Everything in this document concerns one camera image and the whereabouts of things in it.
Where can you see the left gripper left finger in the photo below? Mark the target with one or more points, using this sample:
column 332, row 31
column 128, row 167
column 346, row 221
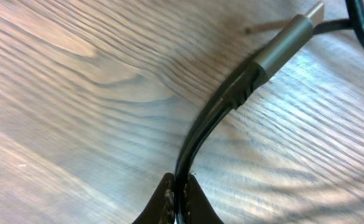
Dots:
column 160, row 207

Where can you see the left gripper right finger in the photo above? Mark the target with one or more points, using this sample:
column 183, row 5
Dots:
column 198, row 209

